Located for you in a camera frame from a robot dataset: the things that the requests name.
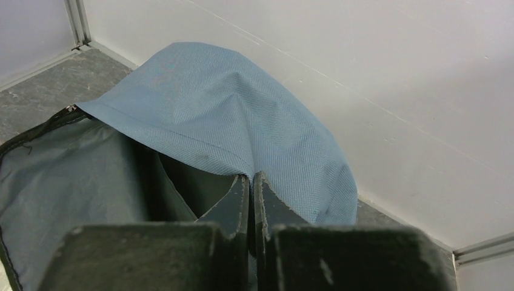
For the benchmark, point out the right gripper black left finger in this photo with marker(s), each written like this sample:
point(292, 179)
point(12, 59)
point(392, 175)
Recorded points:
point(210, 253)

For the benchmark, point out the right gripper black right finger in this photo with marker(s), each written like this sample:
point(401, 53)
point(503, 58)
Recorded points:
point(293, 254)

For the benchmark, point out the blue grey backpack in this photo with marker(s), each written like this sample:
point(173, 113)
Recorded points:
point(207, 108)

